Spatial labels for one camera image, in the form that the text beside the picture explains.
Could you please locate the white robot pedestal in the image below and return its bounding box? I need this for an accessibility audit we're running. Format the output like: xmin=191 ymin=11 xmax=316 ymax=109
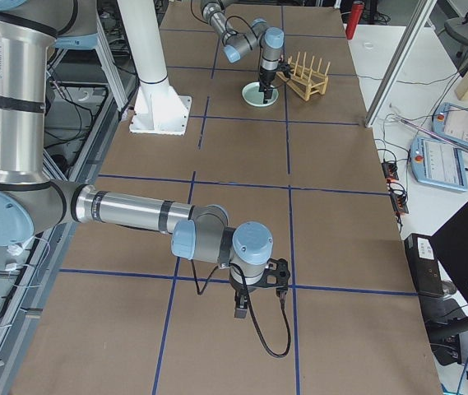
xmin=118 ymin=0 xmax=192 ymax=136

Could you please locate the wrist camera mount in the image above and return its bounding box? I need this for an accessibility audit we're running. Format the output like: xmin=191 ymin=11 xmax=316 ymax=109
xmin=276 ymin=57 xmax=291 ymax=84
xmin=257 ymin=258 xmax=290 ymax=296

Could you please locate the mint green plate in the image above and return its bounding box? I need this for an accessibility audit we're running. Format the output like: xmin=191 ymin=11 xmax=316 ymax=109
xmin=241 ymin=81 xmax=279 ymax=108

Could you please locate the wooden dish rack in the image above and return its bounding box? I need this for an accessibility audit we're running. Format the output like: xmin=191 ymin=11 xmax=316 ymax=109
xmin=285 ymin=52 xmax=331 ymax=101

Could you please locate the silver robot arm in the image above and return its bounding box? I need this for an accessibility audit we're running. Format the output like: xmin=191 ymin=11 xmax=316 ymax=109
xmin=200 ymin=1 xmax=290 ymax=105
xmin=0 ymin=1 xmax=284 ymax=317

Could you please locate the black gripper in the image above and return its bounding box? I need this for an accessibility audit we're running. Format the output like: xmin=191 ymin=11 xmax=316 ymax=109
xmin=258 ymin=68 xmax=276 ymax=104
xmin=229 ymin=277 xmax=256 ymax=318

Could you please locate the red bottle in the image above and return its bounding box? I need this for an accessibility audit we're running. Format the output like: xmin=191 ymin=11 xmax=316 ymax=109
xmin=345 ymin=1 xmax=364 ymax=40

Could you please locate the teach pendant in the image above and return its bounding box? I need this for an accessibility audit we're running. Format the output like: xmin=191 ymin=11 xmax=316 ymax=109
xmin=410 ymin=137 xmax=468 ymax=192
xmin=433 ymin=102 xmax=468 ymax=147

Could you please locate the near teach pendant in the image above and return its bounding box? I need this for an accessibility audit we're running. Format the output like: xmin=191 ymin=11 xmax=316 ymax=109
xmin=410 ymin=137 xmax=468 ymax=192

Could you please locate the far teach pendant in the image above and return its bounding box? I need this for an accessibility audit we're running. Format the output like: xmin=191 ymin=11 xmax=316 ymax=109
xmin=433 ymin=102 xmax=468 ymax=147

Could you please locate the metal rod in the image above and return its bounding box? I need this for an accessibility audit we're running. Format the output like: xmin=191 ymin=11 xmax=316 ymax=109
xmin=395 ymin=105 xmax=468 ymax=153

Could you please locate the aluminium frame post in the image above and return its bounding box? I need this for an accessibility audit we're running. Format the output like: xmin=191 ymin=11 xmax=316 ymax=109
xmin=364 ymin=0 xmax=437 ymax=128

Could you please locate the black computer box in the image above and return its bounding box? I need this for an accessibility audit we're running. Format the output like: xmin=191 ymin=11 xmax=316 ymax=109
xmin=404 ymin=233 xmax=443 ymax=298

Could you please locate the orange black connector strip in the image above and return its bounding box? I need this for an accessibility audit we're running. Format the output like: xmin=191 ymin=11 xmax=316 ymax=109
xmin=381 ymin=160 xmax=409 ymax=216

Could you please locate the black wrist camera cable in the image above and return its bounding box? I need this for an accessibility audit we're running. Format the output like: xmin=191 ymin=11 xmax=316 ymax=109
xmin=191 ymin=258 xmax=292 ymax=357

